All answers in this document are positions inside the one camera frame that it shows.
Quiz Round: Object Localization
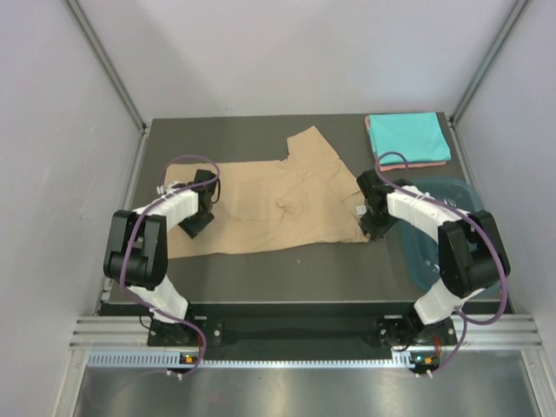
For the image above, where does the beige t shirt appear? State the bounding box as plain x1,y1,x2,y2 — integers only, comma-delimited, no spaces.
168,126,369,259

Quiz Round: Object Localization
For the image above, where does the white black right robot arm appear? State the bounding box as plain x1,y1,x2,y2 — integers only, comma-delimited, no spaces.
356,170,511,344

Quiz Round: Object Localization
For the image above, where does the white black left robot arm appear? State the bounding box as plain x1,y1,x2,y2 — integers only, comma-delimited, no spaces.
103,169,221,346

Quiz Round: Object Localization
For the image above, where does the teal plastic bin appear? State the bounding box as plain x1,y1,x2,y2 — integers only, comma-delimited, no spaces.
397,177,483,292

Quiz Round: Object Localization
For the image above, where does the folded turquoise t shirt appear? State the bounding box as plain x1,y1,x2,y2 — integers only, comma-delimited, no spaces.
367,111,452,165

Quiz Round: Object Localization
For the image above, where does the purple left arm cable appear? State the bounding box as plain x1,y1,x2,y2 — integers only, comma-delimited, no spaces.
119,155,223,383

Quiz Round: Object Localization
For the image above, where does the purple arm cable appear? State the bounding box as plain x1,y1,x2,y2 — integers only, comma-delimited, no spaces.
374,151,510,379
119,155,223,383

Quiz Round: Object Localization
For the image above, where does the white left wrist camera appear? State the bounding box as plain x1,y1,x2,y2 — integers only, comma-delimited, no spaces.
156,181,185,196

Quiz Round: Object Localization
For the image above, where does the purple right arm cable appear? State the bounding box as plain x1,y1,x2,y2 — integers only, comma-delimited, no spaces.
374,151,510,379

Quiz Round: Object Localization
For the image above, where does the grey slotted cable duct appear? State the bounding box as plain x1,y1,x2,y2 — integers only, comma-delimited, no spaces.
87,350,434,369

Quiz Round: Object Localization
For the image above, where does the aluminium front frame rail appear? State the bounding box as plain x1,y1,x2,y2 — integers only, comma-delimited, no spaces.
70,314,543,350

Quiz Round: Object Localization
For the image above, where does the left aluminium corner post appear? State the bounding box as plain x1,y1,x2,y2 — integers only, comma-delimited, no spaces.
63,0,146,131

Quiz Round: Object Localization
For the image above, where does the aluminium corner post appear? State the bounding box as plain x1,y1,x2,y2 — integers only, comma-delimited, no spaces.
448,0,531,126
63,0,146,131

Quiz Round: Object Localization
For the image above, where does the right aluminium corner post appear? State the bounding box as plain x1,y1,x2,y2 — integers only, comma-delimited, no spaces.
448,0,531,126

